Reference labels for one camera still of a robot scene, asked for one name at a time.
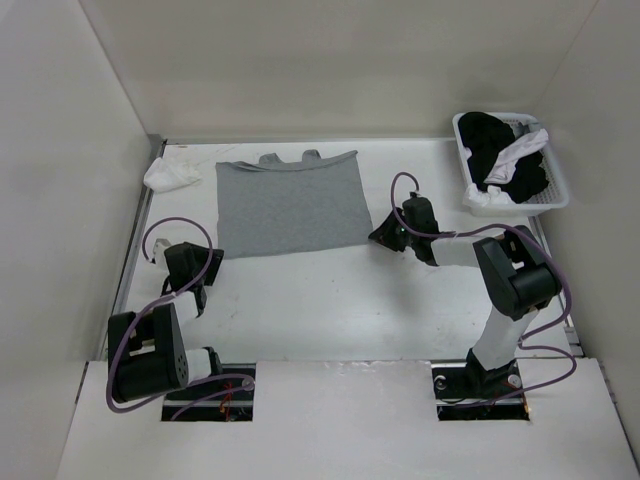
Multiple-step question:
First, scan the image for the grey tank top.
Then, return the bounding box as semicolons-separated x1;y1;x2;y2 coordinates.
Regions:
216;150;373;259

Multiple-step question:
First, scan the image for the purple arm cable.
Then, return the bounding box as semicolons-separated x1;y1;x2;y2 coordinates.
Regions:
389;172;579;401
104;217;254;421

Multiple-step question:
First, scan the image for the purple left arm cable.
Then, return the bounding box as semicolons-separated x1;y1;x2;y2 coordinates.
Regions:
104;217;254;421

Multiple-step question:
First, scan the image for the black tank top in basket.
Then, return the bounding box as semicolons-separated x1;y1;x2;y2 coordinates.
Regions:
458;112;549;204

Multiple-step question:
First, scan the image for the white tank top in basket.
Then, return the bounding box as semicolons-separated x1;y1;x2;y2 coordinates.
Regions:
462;127;549;207

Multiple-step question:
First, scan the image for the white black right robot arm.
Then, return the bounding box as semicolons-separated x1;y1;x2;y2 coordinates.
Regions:
368;195;561;403

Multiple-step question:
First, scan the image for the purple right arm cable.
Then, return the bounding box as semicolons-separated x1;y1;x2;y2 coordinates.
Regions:
389;172;579;401

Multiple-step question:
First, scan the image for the white front cover board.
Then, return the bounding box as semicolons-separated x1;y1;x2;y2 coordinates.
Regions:
58;359;639;479

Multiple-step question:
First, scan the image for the aluminium table edge rail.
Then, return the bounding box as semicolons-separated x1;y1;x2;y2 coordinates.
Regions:
97;133;166;361

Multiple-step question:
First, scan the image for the white plastic laundry basket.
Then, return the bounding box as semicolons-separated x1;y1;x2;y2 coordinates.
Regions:
452;112;571;219

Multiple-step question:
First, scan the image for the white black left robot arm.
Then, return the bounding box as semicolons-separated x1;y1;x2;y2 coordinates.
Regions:
108;239;225;404

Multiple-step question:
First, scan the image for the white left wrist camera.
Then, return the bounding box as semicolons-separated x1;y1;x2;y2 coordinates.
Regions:
150;238;172;270

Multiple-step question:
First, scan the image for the white folded tank top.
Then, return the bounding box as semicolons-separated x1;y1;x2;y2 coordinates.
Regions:
143;157;202;193

